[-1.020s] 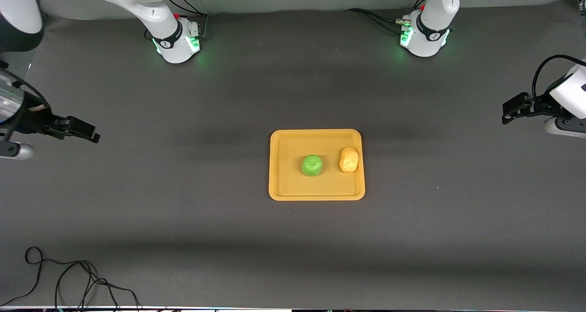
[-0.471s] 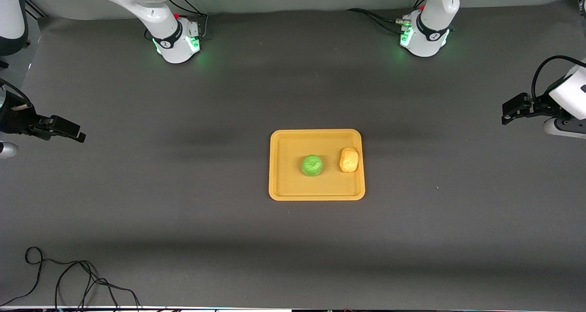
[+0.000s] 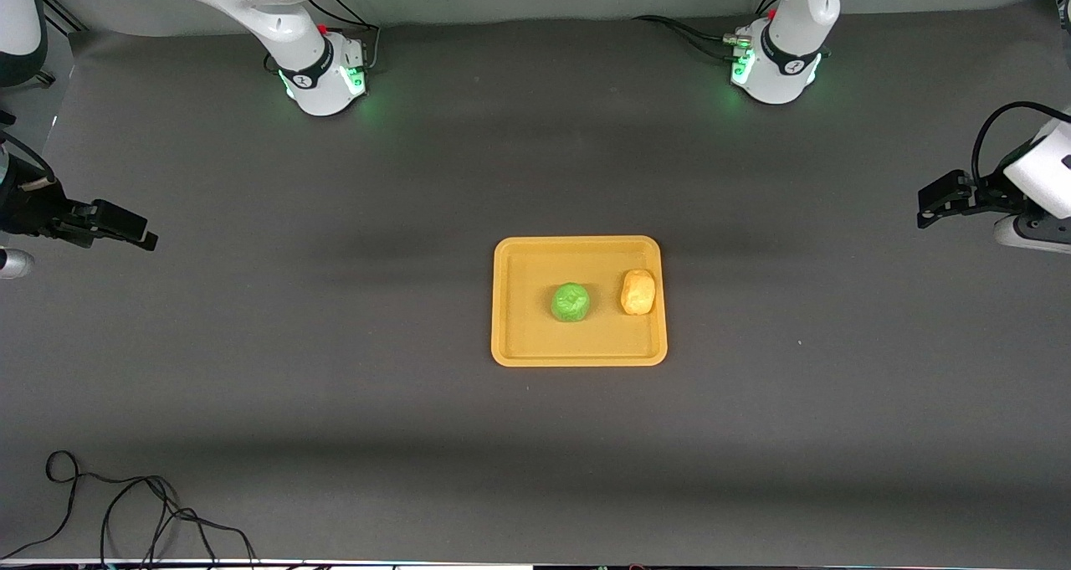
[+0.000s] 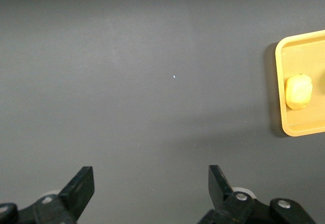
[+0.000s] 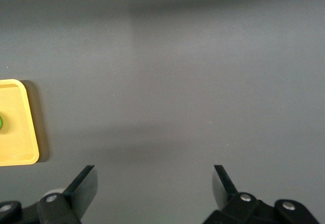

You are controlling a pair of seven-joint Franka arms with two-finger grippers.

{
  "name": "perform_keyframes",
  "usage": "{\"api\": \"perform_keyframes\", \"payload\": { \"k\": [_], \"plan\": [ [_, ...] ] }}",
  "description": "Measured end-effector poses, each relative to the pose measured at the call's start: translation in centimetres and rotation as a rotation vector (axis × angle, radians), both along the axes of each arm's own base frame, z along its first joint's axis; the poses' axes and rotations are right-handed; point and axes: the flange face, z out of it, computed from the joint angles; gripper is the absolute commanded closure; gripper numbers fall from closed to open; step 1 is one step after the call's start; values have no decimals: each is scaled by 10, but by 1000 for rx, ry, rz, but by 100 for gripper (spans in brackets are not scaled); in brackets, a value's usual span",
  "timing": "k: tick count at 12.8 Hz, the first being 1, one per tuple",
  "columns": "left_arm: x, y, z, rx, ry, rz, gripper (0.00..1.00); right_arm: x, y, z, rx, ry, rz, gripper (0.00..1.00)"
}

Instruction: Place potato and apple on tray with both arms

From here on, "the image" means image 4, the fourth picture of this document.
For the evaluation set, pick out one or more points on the yellow plastic tray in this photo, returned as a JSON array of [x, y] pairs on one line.
[[299, 56]]

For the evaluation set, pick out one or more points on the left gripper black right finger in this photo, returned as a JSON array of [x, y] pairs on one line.
[[218, 191]]

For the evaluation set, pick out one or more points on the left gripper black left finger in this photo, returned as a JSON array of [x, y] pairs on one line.
[[76, 196]]

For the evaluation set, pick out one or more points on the dark grey table mat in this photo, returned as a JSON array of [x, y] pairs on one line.
[[127, 81]]

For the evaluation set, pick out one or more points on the yellow potato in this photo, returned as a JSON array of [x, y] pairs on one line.
[[298, 93]]

